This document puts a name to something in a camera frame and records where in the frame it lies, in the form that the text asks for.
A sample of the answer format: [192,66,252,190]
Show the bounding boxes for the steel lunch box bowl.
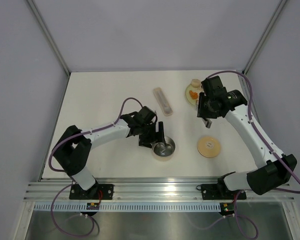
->
[151,136,176,162]

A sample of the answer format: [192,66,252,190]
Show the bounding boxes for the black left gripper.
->
[138,121,166,149]

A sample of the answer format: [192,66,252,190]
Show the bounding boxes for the white rice ball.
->
[190,79,201,88]

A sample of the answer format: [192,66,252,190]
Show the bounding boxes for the aluminium rail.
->
[23,176,295,202]

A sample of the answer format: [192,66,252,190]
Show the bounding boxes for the pale green plate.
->
[184,84,203,108]

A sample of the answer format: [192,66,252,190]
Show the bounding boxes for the right aluminium frame post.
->
[242,0,290,75]

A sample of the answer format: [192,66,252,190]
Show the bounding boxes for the purple cable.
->
[187,70,300,240]
[47,97,144,238]

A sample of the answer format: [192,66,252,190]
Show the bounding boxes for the aluminium frame post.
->
[25,0,71,78]
[242,0,290,75]

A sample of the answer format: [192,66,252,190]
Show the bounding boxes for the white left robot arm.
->
[51,106,166,199]

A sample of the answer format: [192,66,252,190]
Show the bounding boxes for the left aluminium frame post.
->
[25,0,71,78]

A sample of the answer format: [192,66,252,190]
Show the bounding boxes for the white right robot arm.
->
[197,76,297,198]

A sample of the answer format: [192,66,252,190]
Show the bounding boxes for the orange fried chicken piece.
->
[189,90,199,100]

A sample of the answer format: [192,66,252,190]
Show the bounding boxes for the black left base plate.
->
[69,184,114,200]

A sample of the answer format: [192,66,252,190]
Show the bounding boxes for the beige cutlery case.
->
[152,87,173,116]

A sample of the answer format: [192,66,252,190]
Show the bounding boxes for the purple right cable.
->
[187,70,300,240]

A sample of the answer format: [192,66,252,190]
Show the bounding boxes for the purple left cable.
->
[47,97,144,238]

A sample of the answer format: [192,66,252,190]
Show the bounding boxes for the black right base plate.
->
[196,183,247,200]

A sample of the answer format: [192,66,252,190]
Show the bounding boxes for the white slotted cable duct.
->
[33,202,221,213]

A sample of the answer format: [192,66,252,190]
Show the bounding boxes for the metal tongs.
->
[202,118,212,129]

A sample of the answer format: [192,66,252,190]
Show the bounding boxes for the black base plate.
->
[69,184,114,200]
[196,183,247,200]

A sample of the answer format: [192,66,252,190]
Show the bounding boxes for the beige round lid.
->
[197,136,221,158]

